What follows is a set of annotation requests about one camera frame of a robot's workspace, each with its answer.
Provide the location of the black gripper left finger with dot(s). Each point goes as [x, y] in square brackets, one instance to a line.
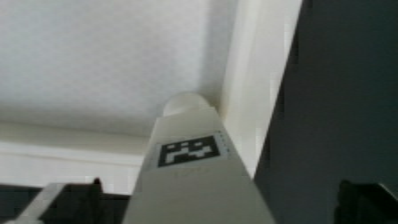
[65, 205]

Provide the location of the white desk leg with marker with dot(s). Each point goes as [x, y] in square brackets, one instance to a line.
[195, 187]

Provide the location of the white desk top tray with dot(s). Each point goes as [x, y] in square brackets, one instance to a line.
[100, 57]

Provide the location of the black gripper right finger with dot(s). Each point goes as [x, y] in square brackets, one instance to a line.
[367, 203]

